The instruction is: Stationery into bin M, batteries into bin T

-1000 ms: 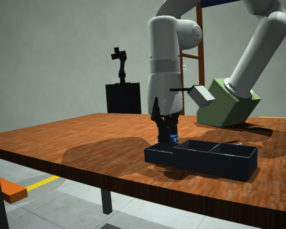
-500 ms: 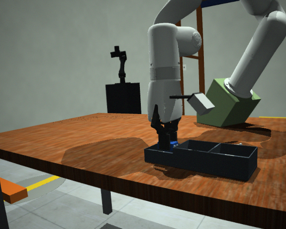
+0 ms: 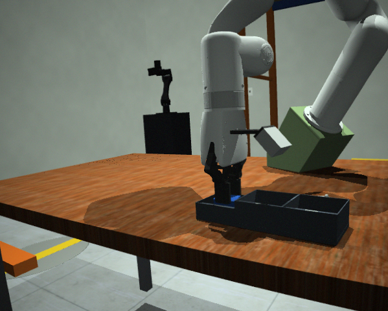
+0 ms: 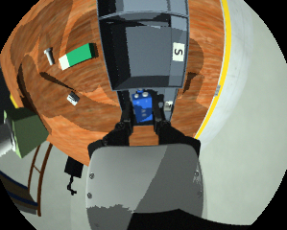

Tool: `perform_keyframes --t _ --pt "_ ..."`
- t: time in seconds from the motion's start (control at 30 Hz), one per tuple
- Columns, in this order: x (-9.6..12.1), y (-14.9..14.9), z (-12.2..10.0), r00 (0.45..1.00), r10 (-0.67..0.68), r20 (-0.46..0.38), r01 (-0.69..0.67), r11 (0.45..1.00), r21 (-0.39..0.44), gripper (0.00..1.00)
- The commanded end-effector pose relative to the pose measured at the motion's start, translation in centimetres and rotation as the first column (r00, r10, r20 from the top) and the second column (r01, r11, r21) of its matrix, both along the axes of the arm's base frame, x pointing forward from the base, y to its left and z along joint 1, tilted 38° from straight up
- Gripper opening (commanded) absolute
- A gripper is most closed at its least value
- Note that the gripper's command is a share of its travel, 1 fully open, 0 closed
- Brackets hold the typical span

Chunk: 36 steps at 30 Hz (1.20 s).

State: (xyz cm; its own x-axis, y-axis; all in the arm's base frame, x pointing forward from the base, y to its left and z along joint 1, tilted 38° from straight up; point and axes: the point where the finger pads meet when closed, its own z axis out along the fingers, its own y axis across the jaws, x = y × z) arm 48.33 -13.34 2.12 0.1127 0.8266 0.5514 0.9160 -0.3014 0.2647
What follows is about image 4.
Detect blue rectangular block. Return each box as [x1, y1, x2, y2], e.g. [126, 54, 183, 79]
[132, 91, 153, 122]

